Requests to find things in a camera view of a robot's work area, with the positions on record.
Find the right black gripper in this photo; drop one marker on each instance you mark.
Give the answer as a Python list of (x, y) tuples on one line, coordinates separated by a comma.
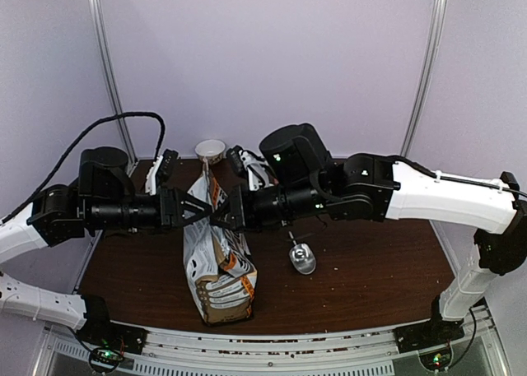
[(234, 202)]

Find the front aluminium rail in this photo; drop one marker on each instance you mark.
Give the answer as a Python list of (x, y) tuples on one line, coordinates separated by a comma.
[(362, 352)]

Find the aluminium frame post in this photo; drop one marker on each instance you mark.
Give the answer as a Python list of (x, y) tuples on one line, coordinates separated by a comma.
[(109, 76), (433, 44)]

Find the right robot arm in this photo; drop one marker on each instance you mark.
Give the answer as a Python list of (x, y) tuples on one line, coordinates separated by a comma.
[(294, 176)]

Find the right aluminium frame post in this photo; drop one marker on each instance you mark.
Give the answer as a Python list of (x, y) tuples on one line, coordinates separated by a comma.
[(433, 44)]

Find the left aluminium frame post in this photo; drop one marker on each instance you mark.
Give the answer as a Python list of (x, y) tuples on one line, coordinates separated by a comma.
[(109, 76)]

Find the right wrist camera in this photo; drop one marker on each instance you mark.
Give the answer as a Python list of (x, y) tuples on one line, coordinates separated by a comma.
[(254, 169)]

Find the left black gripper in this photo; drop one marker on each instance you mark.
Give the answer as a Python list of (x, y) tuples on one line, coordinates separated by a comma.
[(170, 211)]

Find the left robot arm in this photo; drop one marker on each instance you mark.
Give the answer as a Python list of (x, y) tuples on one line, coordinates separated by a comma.
[(103, 197)]

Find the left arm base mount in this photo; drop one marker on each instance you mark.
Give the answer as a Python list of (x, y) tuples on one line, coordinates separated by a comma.
[(116, 336)]

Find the white patterned ceramic bowl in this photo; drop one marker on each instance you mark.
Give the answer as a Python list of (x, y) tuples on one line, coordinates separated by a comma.
[(210, 151)]

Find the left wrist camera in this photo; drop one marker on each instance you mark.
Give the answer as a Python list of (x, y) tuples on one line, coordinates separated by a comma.
[(160, 171)]

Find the pet food bag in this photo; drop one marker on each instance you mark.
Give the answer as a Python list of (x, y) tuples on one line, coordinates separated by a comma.
[(219, 272)]

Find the metal scoop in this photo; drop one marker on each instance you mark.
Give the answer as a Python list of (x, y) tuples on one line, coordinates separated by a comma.
[(301, 256)]

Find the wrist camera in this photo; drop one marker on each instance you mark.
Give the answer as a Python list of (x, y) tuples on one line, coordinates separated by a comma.
[(160, 171), (254, 169)]

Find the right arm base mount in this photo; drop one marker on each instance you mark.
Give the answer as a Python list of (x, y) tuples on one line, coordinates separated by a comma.
[(423, 335)]

